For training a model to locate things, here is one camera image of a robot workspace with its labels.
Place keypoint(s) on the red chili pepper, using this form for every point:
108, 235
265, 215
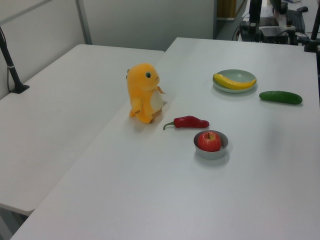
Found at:
190, 122

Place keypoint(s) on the pale green plate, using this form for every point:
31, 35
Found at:
240, 75

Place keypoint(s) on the black keyboard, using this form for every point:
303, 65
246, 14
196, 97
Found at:
296, 20

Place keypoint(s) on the yellow banana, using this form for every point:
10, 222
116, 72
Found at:
233, 83

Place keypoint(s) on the orange plush dinosaur toy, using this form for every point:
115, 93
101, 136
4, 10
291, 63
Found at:
143, 95

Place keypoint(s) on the red apple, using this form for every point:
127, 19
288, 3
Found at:
209, 142

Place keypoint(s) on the green cucumber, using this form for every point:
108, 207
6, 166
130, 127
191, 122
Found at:
280, 97

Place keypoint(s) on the dark flat device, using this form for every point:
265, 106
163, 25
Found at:
273, 33

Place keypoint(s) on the wooden cabinet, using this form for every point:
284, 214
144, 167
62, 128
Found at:
226, 8

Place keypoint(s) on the black equipment box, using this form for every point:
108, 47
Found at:
248, 32

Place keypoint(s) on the black monitor stand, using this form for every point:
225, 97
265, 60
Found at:
255, 12

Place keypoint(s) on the grey partition post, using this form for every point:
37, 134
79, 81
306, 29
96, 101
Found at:
83, 21

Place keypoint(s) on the black pole stand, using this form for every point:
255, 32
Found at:
11, 67

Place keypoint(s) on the black clamp stand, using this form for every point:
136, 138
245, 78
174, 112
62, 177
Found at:
313, 32

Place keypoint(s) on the black computer mouse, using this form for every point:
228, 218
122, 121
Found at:
302, 9

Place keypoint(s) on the small metal bowl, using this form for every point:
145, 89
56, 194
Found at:
210, 154

